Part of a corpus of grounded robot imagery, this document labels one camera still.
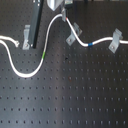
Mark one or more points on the left grey cable clip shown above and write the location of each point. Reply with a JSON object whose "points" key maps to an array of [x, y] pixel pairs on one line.
{"points": [[26, 45]]}

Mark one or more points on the middle grey cable clip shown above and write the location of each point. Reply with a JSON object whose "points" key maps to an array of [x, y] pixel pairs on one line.
{"points": [[76, 30]]}

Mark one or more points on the right grey cable clip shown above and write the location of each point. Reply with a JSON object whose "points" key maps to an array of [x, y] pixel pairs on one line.
{"points": [[117, 36]]}

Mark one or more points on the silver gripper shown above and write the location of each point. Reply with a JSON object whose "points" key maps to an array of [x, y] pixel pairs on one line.
{"points": [[53, 4]]}

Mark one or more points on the grey cable clip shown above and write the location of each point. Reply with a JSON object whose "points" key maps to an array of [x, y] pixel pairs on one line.
{"points": [[26, 45], [76, 30], [117, 36]]}

